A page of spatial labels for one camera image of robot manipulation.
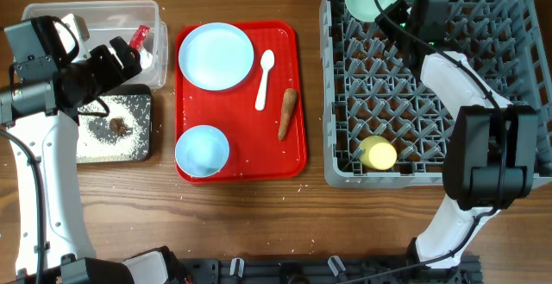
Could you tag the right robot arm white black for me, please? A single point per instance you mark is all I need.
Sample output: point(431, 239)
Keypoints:
point(490, 160)

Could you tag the brown carrot-shaped food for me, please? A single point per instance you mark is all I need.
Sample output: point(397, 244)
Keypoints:
point(288, 103)

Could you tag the red wrapper waste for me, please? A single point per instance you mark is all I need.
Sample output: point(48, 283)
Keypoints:
point(139, 37)

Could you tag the grey dishwasher rack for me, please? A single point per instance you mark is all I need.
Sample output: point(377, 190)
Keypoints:
point(424, 89)

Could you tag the black tray bin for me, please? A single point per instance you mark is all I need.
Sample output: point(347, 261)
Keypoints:
point(116, 124)

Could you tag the small light blue bowl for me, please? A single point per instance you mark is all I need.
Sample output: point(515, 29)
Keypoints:
point(202, 151)

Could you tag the brown food scrap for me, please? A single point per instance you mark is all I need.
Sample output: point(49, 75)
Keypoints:
point(118, 127)

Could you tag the yellow cup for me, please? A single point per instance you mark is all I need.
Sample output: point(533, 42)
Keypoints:
point(377, 153)

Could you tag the crumpled white paper waste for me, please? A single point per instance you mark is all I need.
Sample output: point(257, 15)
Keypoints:
point(146, 58)

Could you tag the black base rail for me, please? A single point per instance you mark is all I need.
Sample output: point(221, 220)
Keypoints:
point(369, 270)

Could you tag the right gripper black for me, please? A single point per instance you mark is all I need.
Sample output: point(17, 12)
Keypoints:
point(385, 19)

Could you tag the white plastic spoon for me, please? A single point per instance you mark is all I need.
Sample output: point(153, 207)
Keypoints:
point(267, 62)

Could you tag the rice grains pile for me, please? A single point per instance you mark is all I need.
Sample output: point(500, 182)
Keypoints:
point(116, 137)

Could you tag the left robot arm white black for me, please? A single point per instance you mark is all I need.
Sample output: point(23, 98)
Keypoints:
point(50, 79)

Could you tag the large light blue plate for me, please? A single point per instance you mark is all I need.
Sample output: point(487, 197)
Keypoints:
point(216, 56)

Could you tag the clear plastic bin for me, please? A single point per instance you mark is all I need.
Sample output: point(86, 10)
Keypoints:
point(108, 19)

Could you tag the red serving tray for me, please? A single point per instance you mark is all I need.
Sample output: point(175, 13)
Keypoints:
point(255, 151)

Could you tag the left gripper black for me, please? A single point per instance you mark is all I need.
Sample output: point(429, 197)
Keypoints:
point(113, 74)

